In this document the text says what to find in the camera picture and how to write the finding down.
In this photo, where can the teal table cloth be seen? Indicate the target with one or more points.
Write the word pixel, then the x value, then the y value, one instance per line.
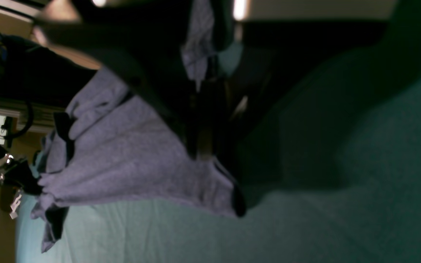
pixel 376 222

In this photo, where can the blue-grey heathered T-shirt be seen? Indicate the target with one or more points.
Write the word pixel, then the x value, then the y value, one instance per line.
pixel 110 145

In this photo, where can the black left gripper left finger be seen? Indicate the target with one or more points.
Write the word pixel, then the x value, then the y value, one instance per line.
pixel 138 40

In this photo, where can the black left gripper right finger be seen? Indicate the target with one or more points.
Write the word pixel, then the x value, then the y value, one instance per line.
pixel 269 73

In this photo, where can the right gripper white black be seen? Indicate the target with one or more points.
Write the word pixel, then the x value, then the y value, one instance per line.
pixel 16 173

